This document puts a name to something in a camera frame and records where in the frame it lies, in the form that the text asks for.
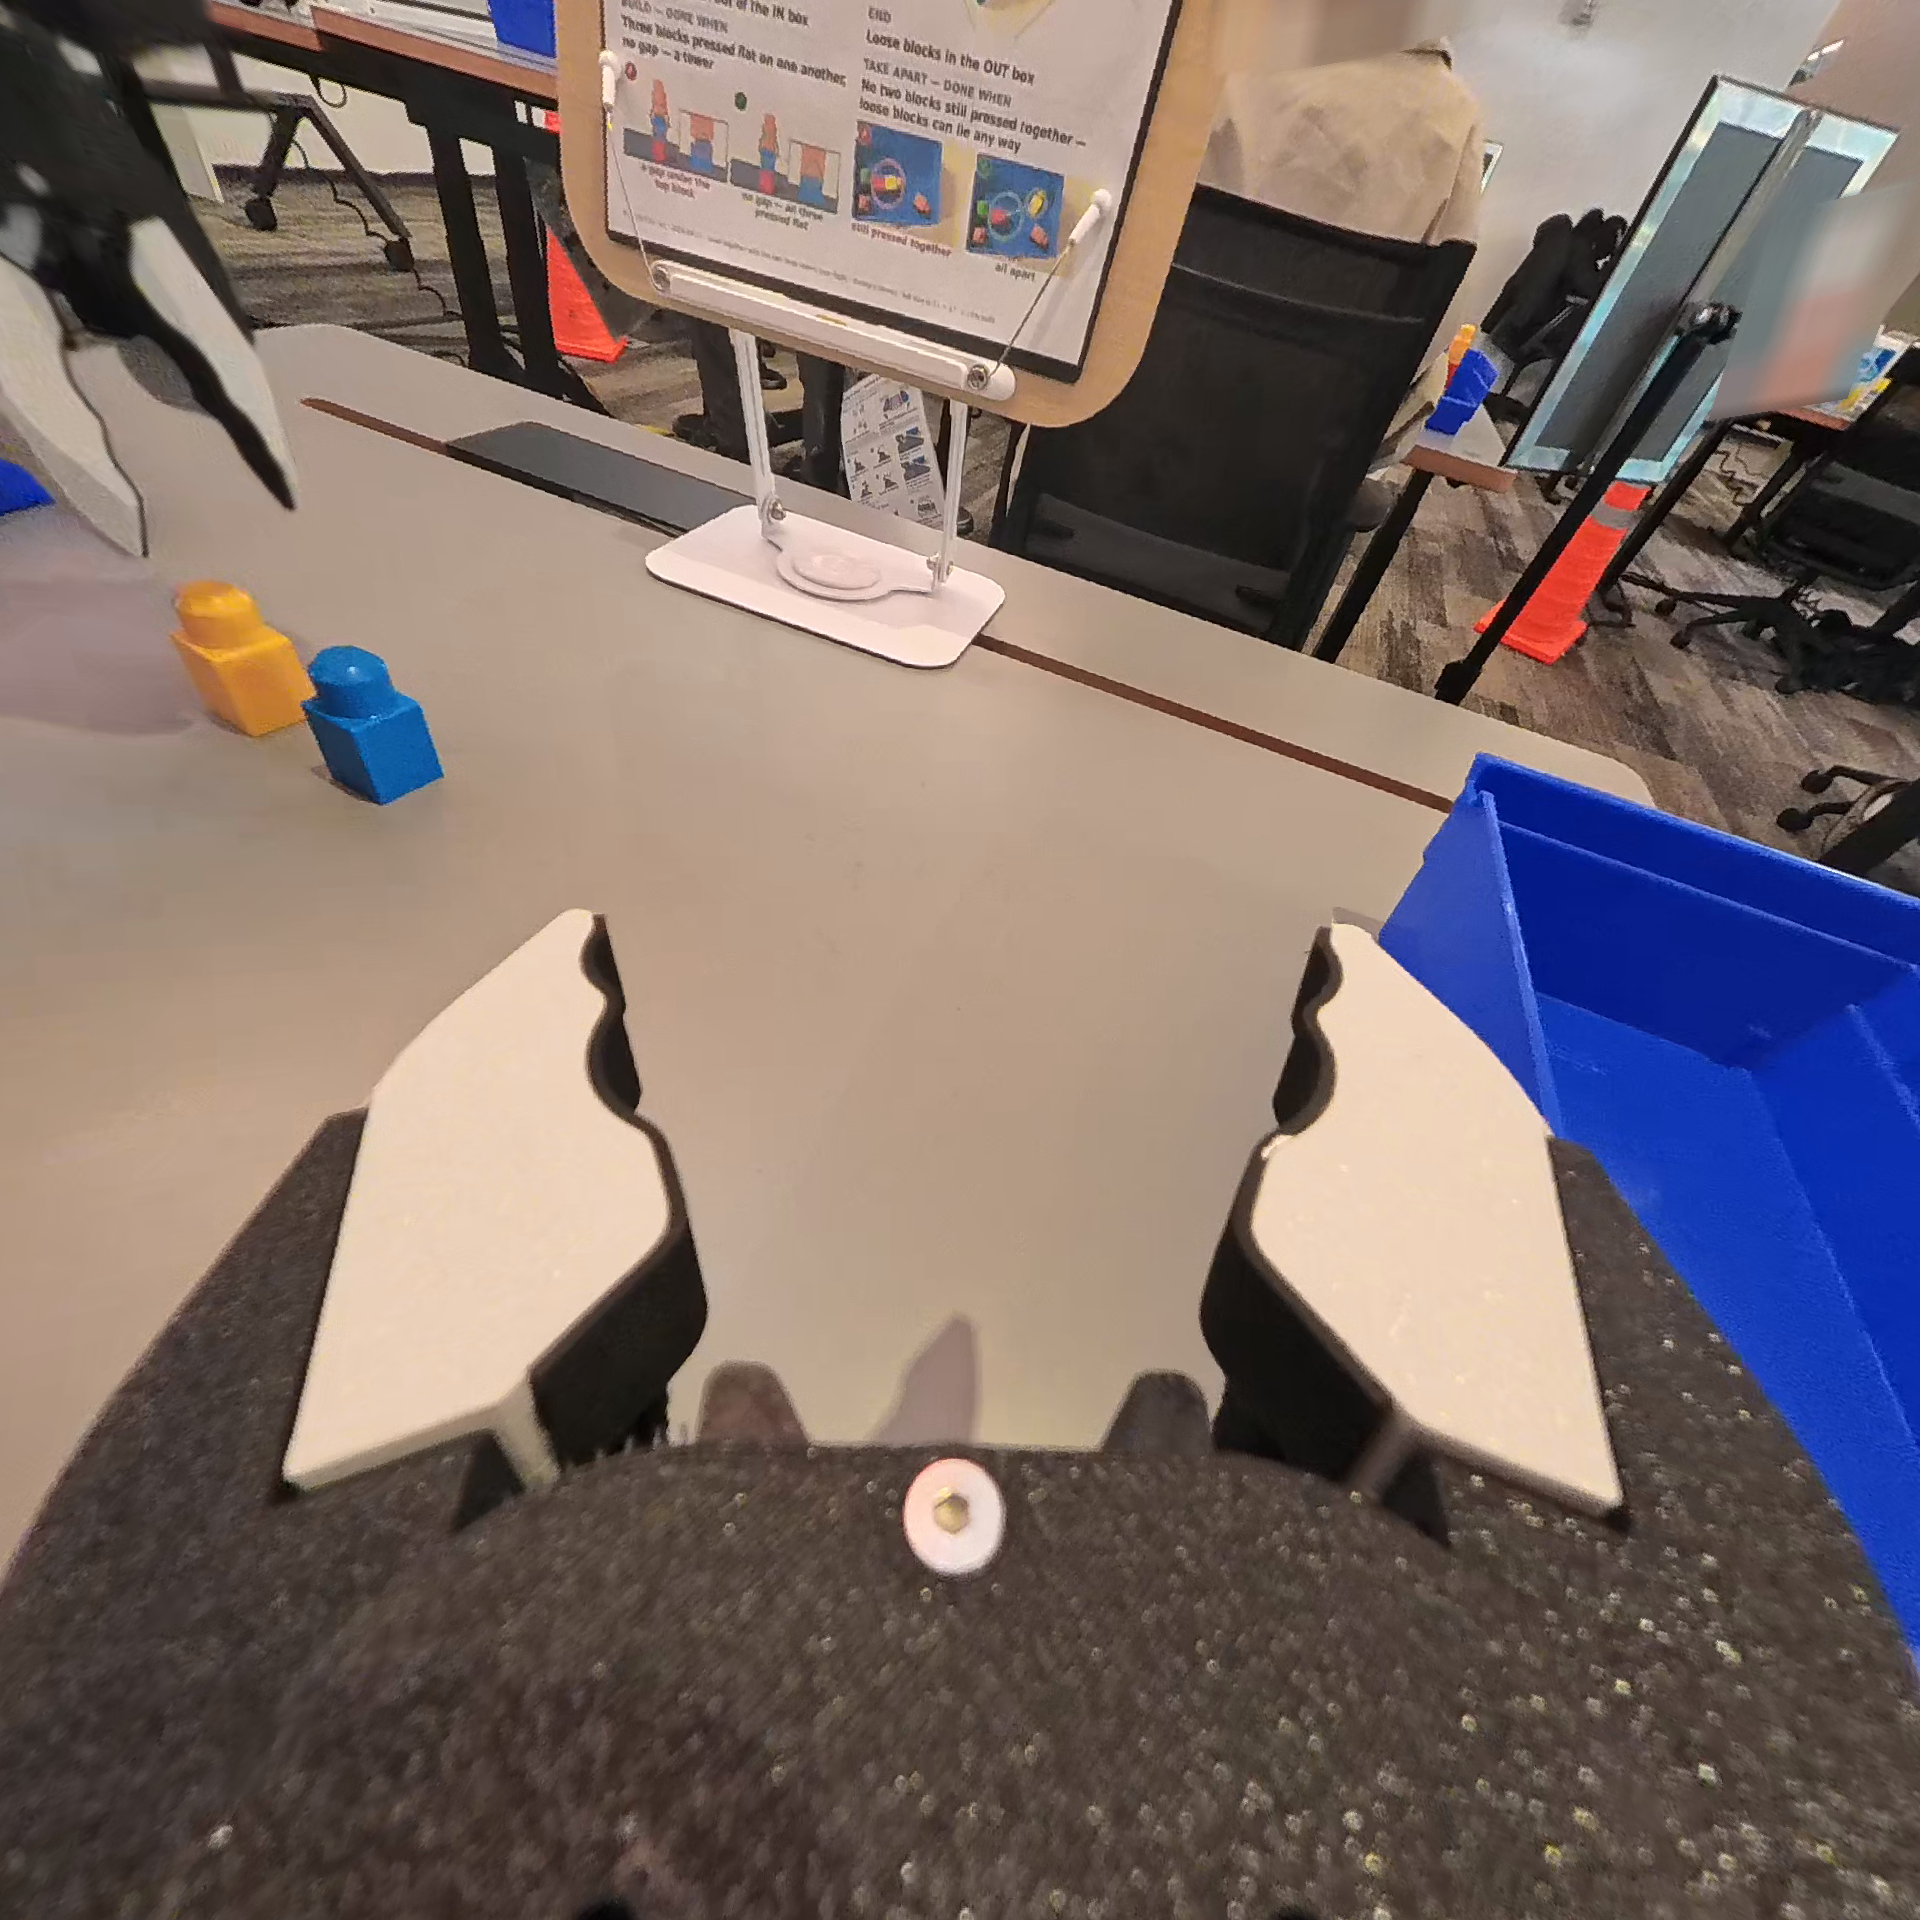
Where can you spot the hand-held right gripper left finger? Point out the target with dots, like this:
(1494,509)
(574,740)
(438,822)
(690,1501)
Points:
(480,1201)

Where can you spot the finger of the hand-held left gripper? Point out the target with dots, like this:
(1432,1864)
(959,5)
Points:
(182,308)
(61,421)

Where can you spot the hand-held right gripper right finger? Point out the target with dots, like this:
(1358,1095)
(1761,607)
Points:
(1425,1230)

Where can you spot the yellow toy block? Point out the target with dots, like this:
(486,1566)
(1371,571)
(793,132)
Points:
(248,676)

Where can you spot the blue toy block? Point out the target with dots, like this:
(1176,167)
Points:
(376,744)

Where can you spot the wooden top desk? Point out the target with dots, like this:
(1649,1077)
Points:
(450,54)

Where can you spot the orange traffic cone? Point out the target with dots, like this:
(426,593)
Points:
(586,323)
(1559,600)

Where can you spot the white and wood document stand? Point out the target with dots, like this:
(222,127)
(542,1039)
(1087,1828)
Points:
(840,600)

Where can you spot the printed paper leaflet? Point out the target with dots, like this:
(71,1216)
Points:
(893,451)

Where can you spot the printed instruction sheet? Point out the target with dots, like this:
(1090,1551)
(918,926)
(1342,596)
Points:
(901,181)

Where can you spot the wood edged side desk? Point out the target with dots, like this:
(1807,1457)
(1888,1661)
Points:
(1463,456)

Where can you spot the black mesh office chair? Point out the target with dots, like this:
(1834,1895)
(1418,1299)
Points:
(1245,389)

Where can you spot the black tripod stand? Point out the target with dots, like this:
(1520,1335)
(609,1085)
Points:
(1707,323)

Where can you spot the framed panel with teal edge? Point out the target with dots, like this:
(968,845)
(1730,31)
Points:
(1665,284)

